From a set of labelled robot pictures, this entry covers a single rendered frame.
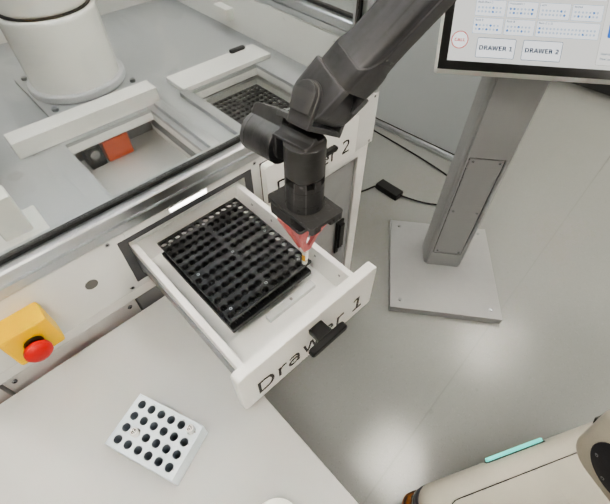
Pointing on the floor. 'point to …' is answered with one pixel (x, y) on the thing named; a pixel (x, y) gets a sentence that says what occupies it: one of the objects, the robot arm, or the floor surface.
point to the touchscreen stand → (463, 212)
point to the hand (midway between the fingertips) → (304, 244)
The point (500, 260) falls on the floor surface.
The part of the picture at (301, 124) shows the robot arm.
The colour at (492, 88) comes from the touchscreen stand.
